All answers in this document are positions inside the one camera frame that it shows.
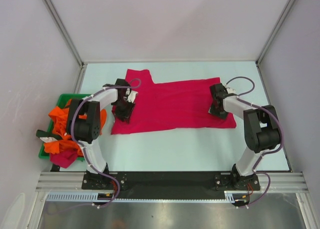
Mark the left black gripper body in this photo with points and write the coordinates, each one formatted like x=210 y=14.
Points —
x=123 y=109

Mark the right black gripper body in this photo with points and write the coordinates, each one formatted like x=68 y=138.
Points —
x=217 y=112

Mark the magenta t shirt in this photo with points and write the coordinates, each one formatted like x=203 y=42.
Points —
x=171 y=105

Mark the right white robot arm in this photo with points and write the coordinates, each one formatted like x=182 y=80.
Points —
x=262 y=133

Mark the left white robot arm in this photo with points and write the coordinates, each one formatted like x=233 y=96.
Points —
x=84 y=121

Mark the orange t shirt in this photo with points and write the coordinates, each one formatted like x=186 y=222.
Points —
x=59 y=117

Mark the black white garment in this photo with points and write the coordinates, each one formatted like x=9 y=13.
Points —
x=47 y=137

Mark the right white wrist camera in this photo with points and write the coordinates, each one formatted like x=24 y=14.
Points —
x=230 y=90

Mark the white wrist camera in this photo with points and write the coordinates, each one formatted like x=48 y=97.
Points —
x=131 y=95
x=230 y=90

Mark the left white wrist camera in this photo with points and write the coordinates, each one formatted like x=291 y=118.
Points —
x=131 y=95

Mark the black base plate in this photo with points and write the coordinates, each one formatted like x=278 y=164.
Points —
x=170 y=185

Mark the aluminium frame rail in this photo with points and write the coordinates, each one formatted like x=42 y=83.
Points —
x=66 y=181

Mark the white slotted cable duct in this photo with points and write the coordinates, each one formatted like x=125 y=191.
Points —
x=104 y=197

